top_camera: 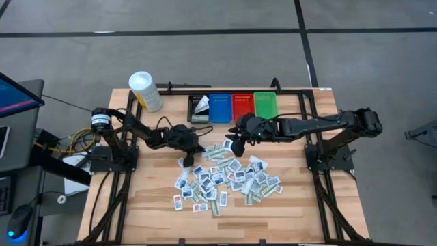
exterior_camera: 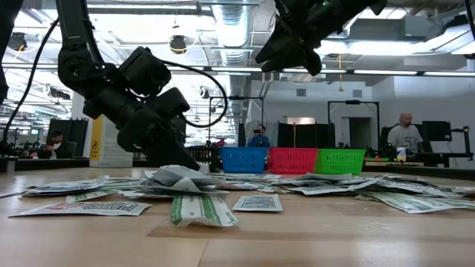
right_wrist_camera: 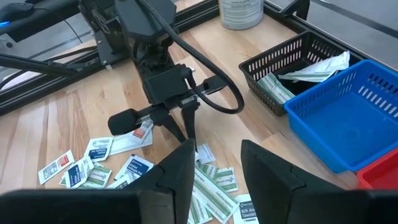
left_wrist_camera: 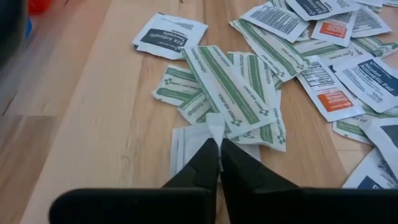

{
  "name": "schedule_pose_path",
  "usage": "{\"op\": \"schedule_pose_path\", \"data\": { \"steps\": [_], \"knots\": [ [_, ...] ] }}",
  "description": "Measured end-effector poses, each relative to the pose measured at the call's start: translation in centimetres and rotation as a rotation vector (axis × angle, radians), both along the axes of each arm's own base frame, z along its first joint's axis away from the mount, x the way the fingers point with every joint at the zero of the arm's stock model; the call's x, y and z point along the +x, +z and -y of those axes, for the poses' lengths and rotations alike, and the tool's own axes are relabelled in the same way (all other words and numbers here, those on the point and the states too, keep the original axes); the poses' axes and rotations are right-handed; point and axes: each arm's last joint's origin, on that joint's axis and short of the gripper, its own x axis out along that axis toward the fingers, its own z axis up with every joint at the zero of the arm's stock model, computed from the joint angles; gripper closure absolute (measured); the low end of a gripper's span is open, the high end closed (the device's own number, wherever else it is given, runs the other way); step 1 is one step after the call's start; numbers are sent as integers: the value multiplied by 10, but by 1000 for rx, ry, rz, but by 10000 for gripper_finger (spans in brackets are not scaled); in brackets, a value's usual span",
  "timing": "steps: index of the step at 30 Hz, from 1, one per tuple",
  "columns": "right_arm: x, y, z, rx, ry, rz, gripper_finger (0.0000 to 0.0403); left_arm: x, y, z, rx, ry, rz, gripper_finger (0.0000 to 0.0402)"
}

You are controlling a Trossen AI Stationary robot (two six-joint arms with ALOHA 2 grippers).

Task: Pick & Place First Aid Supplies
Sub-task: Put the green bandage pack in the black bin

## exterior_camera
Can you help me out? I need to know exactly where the person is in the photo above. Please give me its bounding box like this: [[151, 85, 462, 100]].
[[246, 124, 271, 148], [39, 129, 77, 159], [387, 113, 425, 154]]

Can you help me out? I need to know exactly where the crumpled white sachet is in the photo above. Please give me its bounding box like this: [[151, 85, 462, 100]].
[[144, 165, 223, 194]]

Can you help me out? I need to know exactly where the ceiling light strip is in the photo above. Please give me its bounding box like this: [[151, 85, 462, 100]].
[[0, 63, 475, 78]]

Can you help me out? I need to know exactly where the black ceiling pendant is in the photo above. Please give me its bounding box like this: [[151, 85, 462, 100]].
[[168, 34, 188, 55], [6, 31, 28, 52]]

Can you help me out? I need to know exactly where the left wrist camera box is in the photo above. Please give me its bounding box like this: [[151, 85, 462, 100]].
[[154, 88, 191, 123]]

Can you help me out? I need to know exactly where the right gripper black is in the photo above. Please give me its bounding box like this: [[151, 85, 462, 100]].
[[255, 0, 387, 77]]

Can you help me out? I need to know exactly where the black plastic basket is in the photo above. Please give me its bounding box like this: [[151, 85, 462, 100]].
[[185, 145, 223, 174]]

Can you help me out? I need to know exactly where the red-label ointment packet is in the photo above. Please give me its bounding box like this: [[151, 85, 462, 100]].
[[9, 201, 152, 218]]

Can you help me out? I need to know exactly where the grey cup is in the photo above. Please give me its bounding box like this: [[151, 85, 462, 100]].
[[5, 155, 19, 174]]

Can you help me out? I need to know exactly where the black partition panel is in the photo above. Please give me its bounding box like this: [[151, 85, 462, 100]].
[[45, 118, 90, 159], [276, 122, 337, 149]]

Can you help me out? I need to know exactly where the red plastic basket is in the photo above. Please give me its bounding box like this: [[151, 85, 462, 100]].
[[266, 147, 319, 175]]

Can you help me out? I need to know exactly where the plain white bandage wrapper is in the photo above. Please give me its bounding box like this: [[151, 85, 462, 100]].
[[347, 174, 389, 191]]

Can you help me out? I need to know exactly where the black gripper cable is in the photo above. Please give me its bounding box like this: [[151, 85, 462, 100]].
[[159, 60, 229, 130]]

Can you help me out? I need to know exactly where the black camera rig frame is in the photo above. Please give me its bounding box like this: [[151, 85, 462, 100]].
[[327, 99, 381, 150], [208, 95, 265, 148]]

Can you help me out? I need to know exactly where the white wipes canister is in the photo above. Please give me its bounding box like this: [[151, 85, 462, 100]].
[[88, 114, 134, 169]]

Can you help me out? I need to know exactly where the yellow hanging cord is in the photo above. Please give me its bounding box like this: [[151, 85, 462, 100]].
[[336, 54, 345, 93]]

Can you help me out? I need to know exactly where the silver ceiling duct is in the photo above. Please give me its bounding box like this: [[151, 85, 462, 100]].
[[211, 0, 258, 123]]

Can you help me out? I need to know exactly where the green-striped bandage wrapper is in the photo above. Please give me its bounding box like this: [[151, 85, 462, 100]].
[[365, 191, 461, 214], [65, 189, 118, 203], [419, 196, 475, 211], [169, 195, 238, 228]]

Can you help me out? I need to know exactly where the dark antiseptic towelette packet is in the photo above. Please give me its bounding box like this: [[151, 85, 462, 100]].
[[374, 179, 448, 198]]

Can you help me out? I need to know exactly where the blue plastic basket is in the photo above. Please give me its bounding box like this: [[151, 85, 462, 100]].
[[219, 146, 269, 174]]

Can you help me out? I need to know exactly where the white printed sachet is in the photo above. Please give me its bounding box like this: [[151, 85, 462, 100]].
[[22, 177, 108, 197], [232, 194, 284, 213], [292, 185, 353, 197]]

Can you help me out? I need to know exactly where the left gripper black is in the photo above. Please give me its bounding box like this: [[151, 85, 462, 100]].
[[83, 88, 201, 171]]

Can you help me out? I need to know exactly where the green plastic basket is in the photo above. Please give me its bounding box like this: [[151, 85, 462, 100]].
[[314, 148, 367, 176]]

